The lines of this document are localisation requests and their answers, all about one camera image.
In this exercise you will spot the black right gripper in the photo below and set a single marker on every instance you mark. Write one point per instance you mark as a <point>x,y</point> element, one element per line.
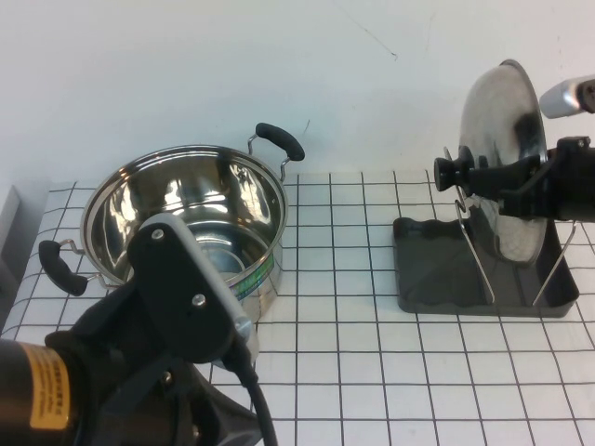
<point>572,186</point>

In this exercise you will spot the white black grid tablecloth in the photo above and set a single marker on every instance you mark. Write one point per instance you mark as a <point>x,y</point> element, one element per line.
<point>372,371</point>

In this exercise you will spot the steel pot lid black knob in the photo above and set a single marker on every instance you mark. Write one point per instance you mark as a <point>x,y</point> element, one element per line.
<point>493,116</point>

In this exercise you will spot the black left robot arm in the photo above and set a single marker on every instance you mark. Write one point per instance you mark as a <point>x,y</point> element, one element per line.
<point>93,348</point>

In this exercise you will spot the black grey left wrist camera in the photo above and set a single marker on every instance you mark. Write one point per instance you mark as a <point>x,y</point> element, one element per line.
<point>181,288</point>

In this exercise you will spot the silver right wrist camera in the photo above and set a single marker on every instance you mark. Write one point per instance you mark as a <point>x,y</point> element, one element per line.
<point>560,100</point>

